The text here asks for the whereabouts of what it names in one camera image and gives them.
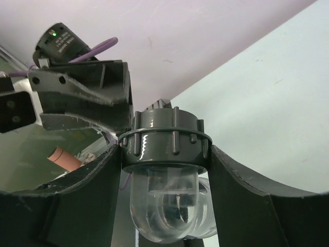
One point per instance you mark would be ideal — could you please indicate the dark grey threaded ring nut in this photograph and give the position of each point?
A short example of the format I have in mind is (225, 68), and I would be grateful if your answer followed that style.
(167, 117)

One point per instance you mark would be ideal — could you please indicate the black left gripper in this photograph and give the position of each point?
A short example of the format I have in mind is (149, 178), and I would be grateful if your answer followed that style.
(84, 95)

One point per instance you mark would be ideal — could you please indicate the clear elbow fitting with grey nut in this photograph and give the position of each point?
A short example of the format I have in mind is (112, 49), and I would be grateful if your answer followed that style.
(170, 200)

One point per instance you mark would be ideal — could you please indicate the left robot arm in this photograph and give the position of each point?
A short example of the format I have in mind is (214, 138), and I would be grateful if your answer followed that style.
(59, 45)

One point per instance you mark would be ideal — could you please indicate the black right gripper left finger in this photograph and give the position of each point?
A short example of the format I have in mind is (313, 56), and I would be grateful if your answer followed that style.
(77, 209)

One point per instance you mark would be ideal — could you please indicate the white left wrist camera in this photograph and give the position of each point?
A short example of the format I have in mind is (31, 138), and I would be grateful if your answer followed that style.
(20, 102)

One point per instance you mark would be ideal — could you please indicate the pink cylinder in background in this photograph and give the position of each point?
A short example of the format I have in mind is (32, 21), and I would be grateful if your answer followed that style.
(64, 159)

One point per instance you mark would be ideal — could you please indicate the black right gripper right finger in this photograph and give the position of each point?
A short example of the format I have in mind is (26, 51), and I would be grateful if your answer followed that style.
(253, 210)

